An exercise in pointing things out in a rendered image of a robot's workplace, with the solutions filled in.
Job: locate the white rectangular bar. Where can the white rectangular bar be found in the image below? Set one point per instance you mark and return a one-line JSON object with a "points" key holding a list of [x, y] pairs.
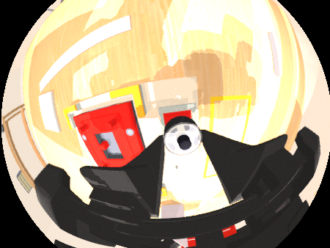
{"points": [[275, 53]]}

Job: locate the white flat square pad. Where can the white flat square pad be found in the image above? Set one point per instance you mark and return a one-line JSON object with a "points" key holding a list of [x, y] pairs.
{"points": [[49, 112]]}

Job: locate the yellow rectangular outline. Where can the yellow rectangular outline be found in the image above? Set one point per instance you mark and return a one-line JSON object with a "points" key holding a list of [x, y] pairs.
{"points": [[229, 97]]}

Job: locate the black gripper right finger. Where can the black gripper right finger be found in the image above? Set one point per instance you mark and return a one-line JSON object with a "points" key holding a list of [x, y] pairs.
{"points": [[235, 163]]}

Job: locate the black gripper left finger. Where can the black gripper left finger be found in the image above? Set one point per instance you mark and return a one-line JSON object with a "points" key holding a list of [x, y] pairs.
{"points": [[142, 176]]}

